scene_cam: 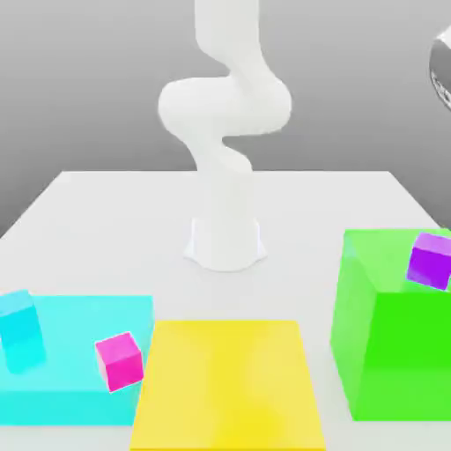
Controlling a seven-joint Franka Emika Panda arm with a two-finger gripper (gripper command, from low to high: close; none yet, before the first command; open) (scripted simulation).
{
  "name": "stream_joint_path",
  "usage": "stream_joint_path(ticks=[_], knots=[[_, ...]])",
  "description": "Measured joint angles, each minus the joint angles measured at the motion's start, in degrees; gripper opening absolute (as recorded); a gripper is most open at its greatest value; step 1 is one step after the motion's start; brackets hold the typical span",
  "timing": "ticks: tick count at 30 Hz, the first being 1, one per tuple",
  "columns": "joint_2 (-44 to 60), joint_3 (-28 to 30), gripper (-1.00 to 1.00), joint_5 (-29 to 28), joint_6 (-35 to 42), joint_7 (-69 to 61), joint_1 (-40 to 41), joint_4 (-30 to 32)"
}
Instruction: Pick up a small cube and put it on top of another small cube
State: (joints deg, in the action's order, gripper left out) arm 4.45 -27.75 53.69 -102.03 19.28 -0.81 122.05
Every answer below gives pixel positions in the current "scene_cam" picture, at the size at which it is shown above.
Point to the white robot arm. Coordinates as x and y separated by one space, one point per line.
225 197

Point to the small magenta cube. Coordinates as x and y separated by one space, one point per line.
121 363

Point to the small purple cube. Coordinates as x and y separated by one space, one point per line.
430 266

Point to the small cyan cube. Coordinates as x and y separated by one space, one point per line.
19 331

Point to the large yellow box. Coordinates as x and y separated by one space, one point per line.
227 384

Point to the large cyan box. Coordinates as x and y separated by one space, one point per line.
70 334

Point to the large green box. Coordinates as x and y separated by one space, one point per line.
405 356

